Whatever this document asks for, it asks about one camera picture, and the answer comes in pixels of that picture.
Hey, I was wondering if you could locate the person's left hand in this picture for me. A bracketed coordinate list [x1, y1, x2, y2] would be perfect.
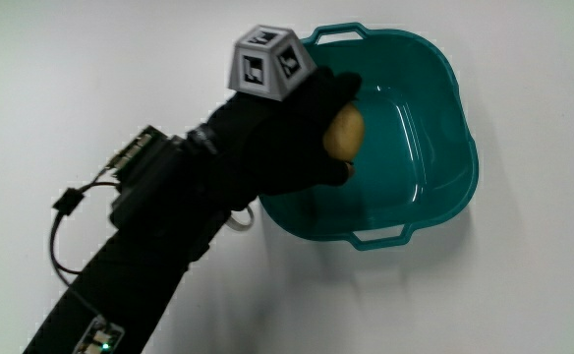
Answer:
[187, 24, 364, 211]

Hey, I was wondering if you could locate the yellow potato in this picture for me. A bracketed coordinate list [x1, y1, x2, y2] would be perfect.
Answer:
[321, 101, 366, 163]

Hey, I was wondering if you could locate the teal plastic basin plate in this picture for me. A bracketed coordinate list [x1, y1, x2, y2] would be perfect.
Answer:
[258, 22, 480, 252]

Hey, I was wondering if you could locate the person's left forearm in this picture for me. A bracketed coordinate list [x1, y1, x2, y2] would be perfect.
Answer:
[21, 186, 249, 354]

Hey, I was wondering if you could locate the black wrist sensor module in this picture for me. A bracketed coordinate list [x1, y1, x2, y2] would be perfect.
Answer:
[104, 124, 204, 232]

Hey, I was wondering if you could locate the small circuit board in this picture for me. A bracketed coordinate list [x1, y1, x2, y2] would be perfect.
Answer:
[72, 316, 126, 354]

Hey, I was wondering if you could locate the white cable loop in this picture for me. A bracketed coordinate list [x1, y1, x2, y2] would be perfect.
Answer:
[225, 205, 257, 233]

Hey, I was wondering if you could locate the black cable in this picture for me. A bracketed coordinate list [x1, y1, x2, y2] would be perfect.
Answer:
[49, 180, 121, 289]

